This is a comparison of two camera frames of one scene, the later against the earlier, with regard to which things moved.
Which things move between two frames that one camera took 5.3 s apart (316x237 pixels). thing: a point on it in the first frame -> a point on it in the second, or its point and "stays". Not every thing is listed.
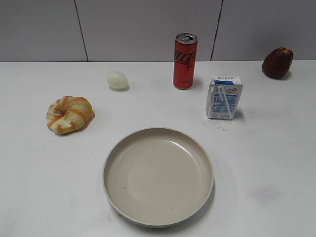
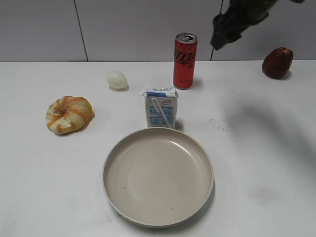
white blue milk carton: x=223 y=93 -> x=161 y=106
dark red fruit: x=277 y=62 stays
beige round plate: x=158 y=176 stays
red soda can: x=184 y=60 stays
